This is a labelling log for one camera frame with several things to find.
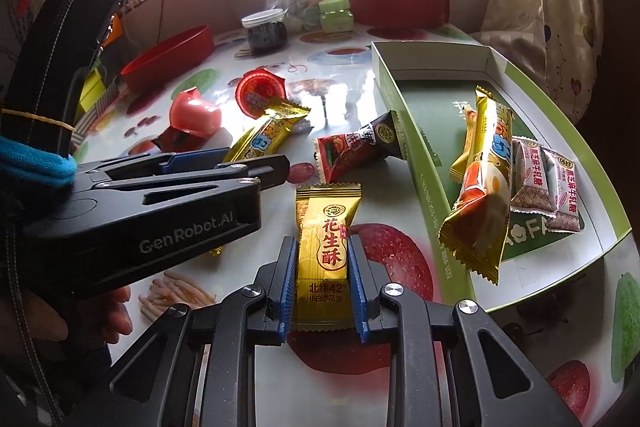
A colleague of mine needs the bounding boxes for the left hand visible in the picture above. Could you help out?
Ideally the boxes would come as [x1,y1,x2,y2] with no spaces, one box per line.
[103,286,134,345]

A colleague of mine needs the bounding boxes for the dark jar white lid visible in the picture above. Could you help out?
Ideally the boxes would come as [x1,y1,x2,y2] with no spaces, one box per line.
[241,9,288,54]

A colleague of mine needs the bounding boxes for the white sesame nougat packet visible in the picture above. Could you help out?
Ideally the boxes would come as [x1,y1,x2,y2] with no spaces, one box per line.
[541,147,580,233]

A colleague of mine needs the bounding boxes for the green yellow stacked boxes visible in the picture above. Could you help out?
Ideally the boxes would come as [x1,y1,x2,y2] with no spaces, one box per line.
[75,68,106,120]

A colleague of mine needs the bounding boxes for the green lidded jar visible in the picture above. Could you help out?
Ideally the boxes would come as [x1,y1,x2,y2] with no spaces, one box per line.
[319,0,354,34]

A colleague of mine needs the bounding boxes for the small gold peanut candy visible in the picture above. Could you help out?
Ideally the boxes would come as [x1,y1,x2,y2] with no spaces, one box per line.
[294,183,361,332]

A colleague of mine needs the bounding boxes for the long yellow snack bar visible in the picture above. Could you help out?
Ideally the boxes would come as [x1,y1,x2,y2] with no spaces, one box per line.
[438,87,513,284]

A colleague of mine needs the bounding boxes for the cream patterned curtain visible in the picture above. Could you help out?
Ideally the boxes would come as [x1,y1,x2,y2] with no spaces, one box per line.
[474,0,604,122]

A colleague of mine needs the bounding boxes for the red oval bowl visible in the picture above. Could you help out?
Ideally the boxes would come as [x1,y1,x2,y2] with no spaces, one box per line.
[120,25,215,94]

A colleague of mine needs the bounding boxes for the green white cardboard box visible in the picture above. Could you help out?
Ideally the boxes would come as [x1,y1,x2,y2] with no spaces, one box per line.
[372,41,637,311]

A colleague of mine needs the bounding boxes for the red black candy packet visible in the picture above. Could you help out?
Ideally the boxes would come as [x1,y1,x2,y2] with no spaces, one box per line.
[314,110,404,183]

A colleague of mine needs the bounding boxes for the yellow snack bar packet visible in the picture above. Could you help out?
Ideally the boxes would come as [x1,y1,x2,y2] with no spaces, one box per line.
[224,96,310,162]

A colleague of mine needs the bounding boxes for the pink red jelly cup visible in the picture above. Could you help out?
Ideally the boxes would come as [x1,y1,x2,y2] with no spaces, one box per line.
[152,87,222,153]

